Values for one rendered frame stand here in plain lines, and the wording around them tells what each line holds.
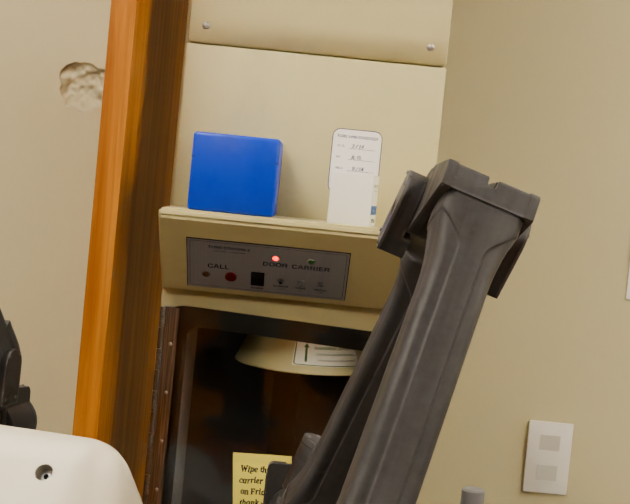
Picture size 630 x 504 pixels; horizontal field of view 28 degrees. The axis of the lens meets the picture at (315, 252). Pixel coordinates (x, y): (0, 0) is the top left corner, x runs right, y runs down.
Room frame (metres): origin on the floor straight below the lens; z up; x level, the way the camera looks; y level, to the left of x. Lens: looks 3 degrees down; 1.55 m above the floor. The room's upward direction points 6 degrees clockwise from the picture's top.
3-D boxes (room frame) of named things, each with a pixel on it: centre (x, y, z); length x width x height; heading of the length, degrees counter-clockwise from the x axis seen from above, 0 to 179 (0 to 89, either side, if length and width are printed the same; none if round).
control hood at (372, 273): (1.49, 0.02, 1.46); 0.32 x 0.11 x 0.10; 90
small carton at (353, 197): (1.49, -0.04, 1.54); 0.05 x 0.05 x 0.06; 80
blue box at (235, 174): (1.49, 0.10, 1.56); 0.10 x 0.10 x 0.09; 0
